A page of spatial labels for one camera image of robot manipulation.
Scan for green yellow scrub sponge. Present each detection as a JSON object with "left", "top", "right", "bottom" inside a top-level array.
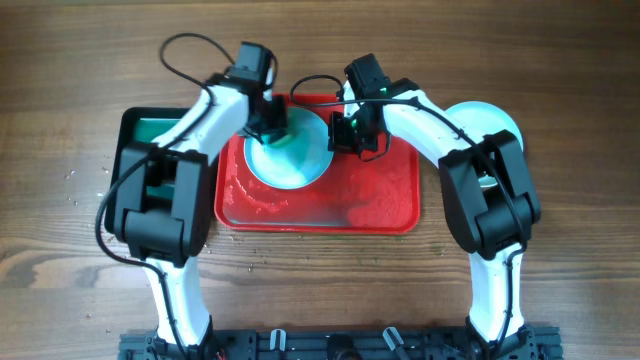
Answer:
[{"left": 261, "top": 131, "right": 292, "bottom": 148}]

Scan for white plate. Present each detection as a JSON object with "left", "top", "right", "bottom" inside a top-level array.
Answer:
[
  {"left": 443, "top": 100, "right": 525, "bottom": 189},
  {"left": 244, "top": 107, "right": 333, "bottom": 190}
]

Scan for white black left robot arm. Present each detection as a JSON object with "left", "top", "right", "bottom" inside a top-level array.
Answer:
[{"left": 95, "top": 73, "right": 286, "bottom": 359}]

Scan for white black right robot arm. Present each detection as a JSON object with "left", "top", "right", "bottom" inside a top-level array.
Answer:
[{"left": 330, "top": 76, "right": 541, "bottom": 359}]

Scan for black basin with green water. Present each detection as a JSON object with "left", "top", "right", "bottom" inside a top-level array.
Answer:
[{"left": 103, "top": 107, "right": 218, "bottom": 233}]

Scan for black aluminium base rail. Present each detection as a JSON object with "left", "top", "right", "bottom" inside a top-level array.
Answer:
[{"left": 117, "top": 325, "right": 564, "bottom": 360}]

